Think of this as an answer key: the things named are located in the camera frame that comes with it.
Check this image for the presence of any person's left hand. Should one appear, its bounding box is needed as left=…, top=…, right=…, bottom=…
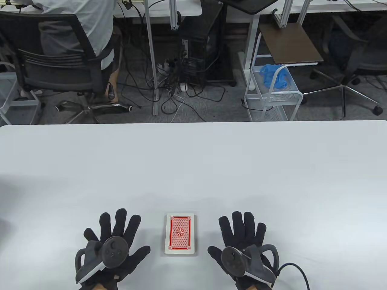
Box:
left=82, top=208, right=151, bottom=290

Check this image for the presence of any person's right hand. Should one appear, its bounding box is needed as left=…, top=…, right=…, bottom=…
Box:
left=207, top=211, right=276, bottom=290

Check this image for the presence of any deck of red-backed playing cards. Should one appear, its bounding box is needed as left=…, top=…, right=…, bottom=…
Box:
left=164, top=214, right=196, bottom=254

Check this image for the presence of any grey and white left controller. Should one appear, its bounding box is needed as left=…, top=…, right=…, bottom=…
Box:
left=75, top=236, right=129, bottom=284

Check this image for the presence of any dark grey right controller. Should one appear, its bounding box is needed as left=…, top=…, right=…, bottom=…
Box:
left=221, top=244, right=279, bottom=284

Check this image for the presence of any blue plastic bag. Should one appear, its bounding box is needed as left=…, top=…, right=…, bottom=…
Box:
left=260, top=64, right=289, bottom=90

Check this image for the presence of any white power strip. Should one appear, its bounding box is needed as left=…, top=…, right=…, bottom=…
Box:
left=156, top=59, right=171, bottom=76

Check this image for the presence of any white metal rack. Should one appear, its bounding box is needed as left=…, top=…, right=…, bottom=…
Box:
left=0, top=62, right=41, bottom=125

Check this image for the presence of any brown wooden board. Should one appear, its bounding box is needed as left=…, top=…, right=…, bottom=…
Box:
left=259, top=23, right=324, bottom=65

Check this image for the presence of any black computer tower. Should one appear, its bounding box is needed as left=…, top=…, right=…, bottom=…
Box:
left=178, top=3, right=237, bottom=88

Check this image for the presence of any black mesh office chair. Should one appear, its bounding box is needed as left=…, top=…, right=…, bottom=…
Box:
left=0, top=11, right=133, bottom=124

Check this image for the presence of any dark grey office chair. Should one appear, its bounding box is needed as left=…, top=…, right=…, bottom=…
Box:
left=302, top=14, right=387, bottom=120

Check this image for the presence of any black tray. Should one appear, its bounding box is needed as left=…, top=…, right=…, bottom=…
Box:
left=218, top=0, right=278, bottom=15

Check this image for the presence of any white office desk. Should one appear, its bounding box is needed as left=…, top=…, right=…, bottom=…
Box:
left=227, top=0, right=387, bottom=91
left=0, top=0, right=202, bottom=18

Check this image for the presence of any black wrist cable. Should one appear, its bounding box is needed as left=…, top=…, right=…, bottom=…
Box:
left=277, top=262, right=310, bottom=290

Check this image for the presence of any white wire cart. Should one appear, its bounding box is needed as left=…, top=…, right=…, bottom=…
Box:
left=244, top=32, right=304, bottom=122

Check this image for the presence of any tangle of black cables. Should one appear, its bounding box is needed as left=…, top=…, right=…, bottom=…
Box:
left=110, top=0, right=226, bottom=123

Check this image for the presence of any long aluminium profile post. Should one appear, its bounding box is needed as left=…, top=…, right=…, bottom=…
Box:
left=144, top=0, right=160, bottom=117

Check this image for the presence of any short aluminium profile post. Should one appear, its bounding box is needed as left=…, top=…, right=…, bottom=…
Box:
left=274, top=0, right=294, bottom=28
left=169, top=0, right=179, bottom=30
left=296, top=0, right=312, bottom=26

